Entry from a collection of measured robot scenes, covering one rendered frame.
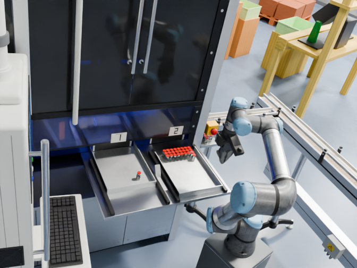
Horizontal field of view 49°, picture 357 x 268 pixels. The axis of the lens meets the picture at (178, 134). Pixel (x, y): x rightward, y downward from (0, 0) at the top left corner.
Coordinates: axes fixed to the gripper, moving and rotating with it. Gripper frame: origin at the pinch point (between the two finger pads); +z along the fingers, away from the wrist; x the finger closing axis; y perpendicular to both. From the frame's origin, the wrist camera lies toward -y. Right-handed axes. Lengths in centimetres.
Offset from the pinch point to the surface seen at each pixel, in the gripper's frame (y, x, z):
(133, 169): 26.9, 35.5, 21.5
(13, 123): -15, 96, -45
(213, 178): 10.2, -5.6, 21.1
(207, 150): 54, -30, 40
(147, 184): 12.6, 32.9, 19.3
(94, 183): 21, 58, 22
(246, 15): 327, -241, 46
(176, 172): 20.0, 12.5, 21.4
